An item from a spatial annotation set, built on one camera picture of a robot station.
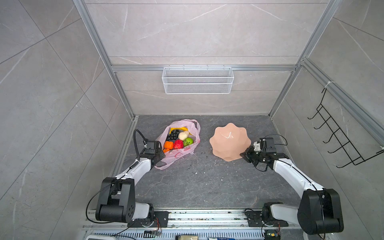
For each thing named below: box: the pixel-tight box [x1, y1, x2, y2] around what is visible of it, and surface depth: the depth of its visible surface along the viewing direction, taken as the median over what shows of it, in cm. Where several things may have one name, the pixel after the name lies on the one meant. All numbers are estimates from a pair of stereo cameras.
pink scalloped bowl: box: [209, 122, 251, 162], surface depth 95 cm
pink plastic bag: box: [173, 119, 201, 161], surface depth 98 cm
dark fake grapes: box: [165, 129, 184, 143], surface depth 105 cm
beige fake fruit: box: [178, 130, 190, 141], surface depth 103 cm
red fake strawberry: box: [173, 139, 184, 150], surface depth 99 cm
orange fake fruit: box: [163, 141, 174, 153], surface depth 99 cm
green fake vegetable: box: [183, 137, 194, 147], surface depth 100 cm
